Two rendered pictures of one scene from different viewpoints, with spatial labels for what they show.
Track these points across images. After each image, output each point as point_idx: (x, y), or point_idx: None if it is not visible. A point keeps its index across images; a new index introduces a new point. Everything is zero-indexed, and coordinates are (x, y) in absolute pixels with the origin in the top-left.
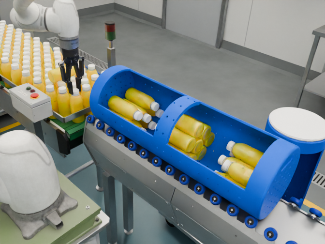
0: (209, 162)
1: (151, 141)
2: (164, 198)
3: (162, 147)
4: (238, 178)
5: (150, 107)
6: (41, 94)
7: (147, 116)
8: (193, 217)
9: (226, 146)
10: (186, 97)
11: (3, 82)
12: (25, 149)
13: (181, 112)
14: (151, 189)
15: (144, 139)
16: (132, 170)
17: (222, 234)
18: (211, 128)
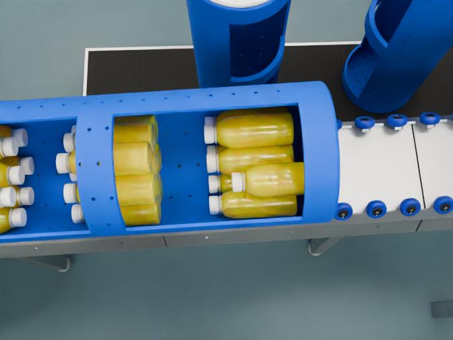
0: (176, 156)
1: (91, 236)
2: (151, 248)
3: (120, 234)
4: (271, 195)
5: (5, 155)
6: None
7: (18, 176)
8: (215, 243)
9: (184, 117)
10: (85, 128)
11: None
12: None
13: (111, 176)
14: (121, 250)
15: (73, 238)
16: (66, 250)
17: (272, 238)
18: (152, 123)
